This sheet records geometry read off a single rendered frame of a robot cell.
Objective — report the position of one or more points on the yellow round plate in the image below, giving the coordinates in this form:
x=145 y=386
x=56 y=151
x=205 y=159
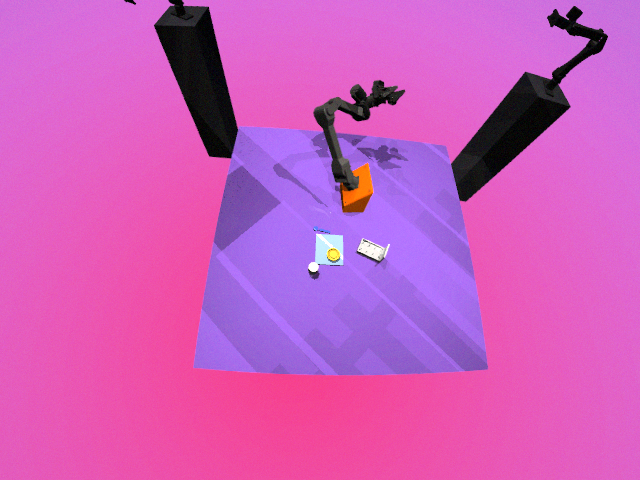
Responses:
x=333 y=254

